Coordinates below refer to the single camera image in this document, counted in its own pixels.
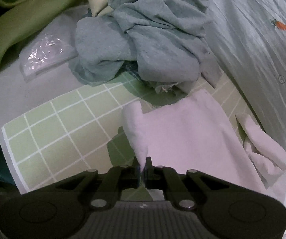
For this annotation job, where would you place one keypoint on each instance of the white garment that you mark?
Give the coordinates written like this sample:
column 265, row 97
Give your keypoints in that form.
column 195, row 133

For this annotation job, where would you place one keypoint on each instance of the grey storage bag with window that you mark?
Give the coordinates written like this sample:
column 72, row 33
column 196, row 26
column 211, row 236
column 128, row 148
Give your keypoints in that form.
column 38, row 69

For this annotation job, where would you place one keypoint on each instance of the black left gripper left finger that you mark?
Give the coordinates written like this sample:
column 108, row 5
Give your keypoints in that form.
column 120, row 178

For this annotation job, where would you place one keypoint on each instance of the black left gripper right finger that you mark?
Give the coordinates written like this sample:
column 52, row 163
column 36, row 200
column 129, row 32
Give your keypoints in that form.
column 165, row 179

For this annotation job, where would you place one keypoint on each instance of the grey-blue crumpled garment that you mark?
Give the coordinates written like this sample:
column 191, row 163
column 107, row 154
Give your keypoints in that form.
column 161, row 42

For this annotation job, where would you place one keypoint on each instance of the light green carrot-print shirt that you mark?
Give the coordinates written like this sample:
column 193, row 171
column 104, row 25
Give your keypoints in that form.
column 248, row 37

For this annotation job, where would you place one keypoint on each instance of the green checked mat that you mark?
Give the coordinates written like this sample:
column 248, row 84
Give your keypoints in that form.
column 76, row 131

